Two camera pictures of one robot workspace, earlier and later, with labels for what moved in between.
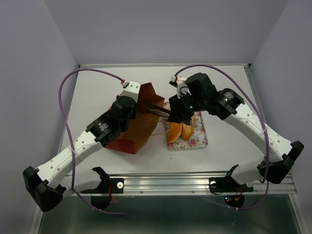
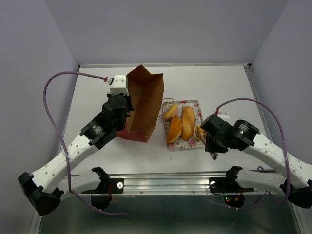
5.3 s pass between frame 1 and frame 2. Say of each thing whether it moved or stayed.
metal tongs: moved
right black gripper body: moved
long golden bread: stayed
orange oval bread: stayed
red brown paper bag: moved
